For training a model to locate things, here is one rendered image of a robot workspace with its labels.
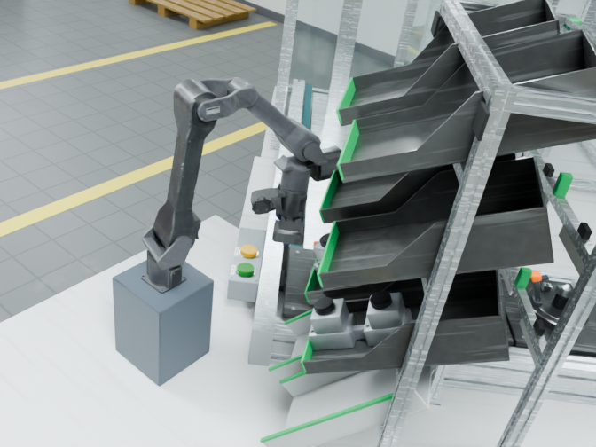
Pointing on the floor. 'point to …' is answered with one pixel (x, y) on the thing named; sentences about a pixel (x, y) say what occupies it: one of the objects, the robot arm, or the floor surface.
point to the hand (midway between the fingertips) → (287, 232)
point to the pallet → (201, 11)
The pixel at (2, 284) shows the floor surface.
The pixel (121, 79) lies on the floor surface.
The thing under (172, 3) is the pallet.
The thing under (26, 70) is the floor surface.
